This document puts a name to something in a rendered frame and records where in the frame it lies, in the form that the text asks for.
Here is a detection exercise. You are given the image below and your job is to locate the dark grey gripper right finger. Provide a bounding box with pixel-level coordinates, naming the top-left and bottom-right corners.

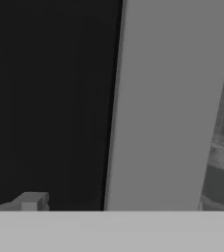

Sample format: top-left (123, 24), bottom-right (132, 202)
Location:
top-left (197, 194), bottom-right (224, 212)

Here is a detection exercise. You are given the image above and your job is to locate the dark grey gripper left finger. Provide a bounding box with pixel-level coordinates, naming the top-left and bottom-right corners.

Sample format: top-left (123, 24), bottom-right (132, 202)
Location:
top-left (0, 191), bottom-right (50, 212)

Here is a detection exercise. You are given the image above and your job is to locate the grey microwave door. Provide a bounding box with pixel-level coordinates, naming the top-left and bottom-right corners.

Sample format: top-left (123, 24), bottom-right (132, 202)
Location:
top-left (102, 0), bottom-right (224, 212)

